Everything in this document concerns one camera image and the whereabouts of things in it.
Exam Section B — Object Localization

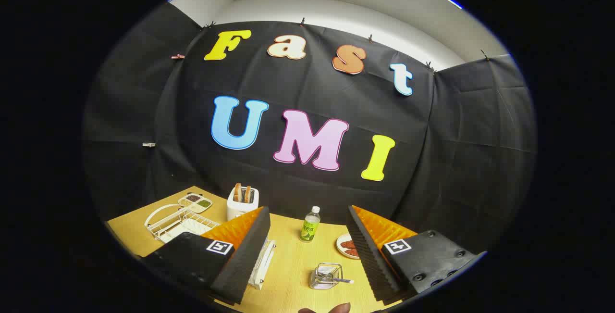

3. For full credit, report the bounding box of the metal wire basket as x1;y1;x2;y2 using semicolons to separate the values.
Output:
309;263;344;290

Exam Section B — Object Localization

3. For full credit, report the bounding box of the white toaster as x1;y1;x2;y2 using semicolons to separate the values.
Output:
227;187;259;221

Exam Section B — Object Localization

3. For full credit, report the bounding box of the white wire dish rack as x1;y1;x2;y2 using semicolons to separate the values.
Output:
144;204;277;290

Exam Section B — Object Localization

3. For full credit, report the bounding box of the white sectioned condiment dish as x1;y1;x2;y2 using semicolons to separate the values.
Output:
177;193;213;213

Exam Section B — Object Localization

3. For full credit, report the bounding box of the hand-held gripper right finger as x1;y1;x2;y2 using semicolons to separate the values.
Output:
346;205;487;304

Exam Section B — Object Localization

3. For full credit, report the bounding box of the beige plate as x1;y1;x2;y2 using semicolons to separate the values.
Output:
336;233;361;260

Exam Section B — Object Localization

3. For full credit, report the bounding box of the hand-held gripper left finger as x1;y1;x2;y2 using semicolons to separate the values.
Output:
139;206;271;305

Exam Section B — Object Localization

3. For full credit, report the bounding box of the green label water bottle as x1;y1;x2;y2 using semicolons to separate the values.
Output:
299;206;321;243

